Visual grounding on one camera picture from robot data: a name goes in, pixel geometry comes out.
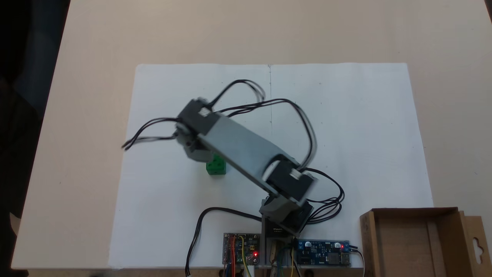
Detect green dice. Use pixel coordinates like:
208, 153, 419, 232
206, 154, 227, 176

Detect white paper sheet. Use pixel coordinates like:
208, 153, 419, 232
269, 63, 435, 269
109, 63, 272, 269

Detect blue circuit board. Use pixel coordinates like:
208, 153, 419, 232
295, 239, 351, 267

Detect brown cardboard box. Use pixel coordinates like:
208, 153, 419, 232
359, 207, 489, 277

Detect black motor cable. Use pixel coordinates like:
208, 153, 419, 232
209, 79, 266, 108
304, 167, 345, 225
121, 117, 181, 151
215, 98, 317, 172

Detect long black power cable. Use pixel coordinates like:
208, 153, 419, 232
185, 207, 264, 277

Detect orange wire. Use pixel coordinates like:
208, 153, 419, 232
227, 235, 236, 277

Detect circuit board with coloured wires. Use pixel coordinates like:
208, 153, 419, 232
223, 233, 262, 267

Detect yellow wire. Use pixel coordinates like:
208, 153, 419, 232
238, 235, 253, 277

